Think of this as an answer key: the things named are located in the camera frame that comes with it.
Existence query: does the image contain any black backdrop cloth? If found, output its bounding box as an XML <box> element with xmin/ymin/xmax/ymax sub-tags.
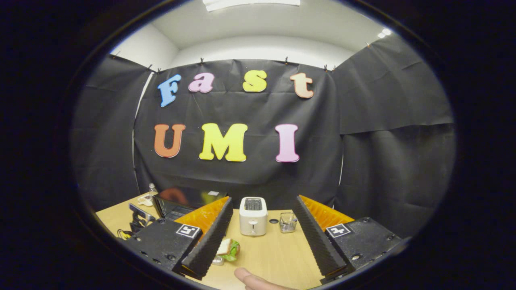
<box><xmin>71</xmin><ymin>34</ymin><xmax>456</xmax><ymax>238</ymax></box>

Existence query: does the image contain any white toaster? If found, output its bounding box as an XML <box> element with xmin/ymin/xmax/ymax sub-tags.
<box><xmin>239</xmin><ymin>197</ymin><xmax>268</xmax><ymax>236</ymax></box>

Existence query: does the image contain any ceiling light panel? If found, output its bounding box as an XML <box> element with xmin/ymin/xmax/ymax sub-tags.
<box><xmin>203</xmin><ymin>0</ymin><xmax>301</xmax><ymax>12</ymax></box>

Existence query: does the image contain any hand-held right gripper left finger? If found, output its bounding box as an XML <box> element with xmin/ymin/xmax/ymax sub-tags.
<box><xmin>120</xmin><ymin>196</ymin><xmax>234</xmax><ymax>281</ymax></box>

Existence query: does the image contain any wire mesh basket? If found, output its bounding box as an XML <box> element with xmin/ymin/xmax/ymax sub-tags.
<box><xmin>279</xmin><ymin>212</ymin><xmax>298</xmax><ymax>233</ymax></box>

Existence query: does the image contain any sandwich with lettuce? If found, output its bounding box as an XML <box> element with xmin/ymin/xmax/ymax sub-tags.
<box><xmin>217</xmin><ymin>238</ymin><xmax>241</xmax><ymax>262</ymax></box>

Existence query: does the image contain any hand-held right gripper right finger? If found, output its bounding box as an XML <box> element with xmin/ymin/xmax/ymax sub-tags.
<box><xmin>292</xmin><ymin>195</ymin><xmax>410</xmax><ymax>284</ymax></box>

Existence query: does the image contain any black electric oven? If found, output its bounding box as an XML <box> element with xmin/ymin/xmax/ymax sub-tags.
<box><xmin>152</xmin><ymin>186</ymin><xmax>229</xmax><ymax>221</ymax></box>

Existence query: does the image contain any row of black cloth clips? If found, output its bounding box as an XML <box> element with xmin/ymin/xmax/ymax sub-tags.
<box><xmin>114</xmin><ymin>42</ymin><xmax>370</xmax><ymax>74</ymax></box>

